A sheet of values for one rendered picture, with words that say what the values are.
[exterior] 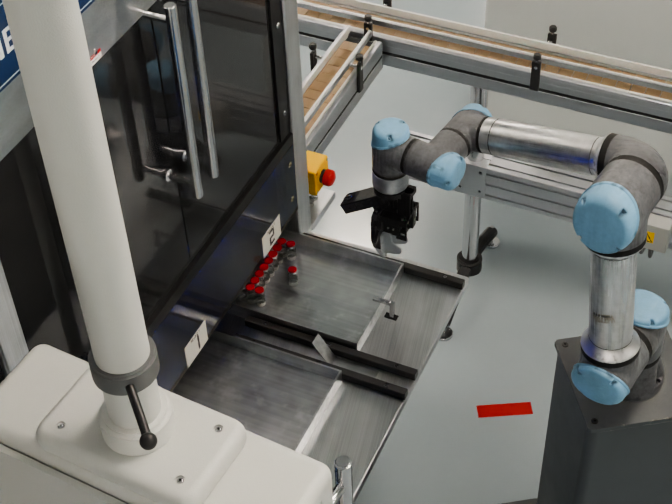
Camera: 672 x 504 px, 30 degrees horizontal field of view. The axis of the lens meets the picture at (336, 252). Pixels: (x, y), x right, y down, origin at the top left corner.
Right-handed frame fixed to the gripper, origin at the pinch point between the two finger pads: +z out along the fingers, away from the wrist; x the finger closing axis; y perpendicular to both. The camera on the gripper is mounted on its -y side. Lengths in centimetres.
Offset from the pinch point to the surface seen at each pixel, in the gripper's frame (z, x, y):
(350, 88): 7, 59, -34
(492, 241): 98, 110, -8
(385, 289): 11.4, -0.4, 1.0
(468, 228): 71, 86, -8
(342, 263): 11.4, 3.3, -11.2
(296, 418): 11.4, -41.0, -1.5
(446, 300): 11.6, 1.9, 14.7
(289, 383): 11.4, -33.3, -6.8
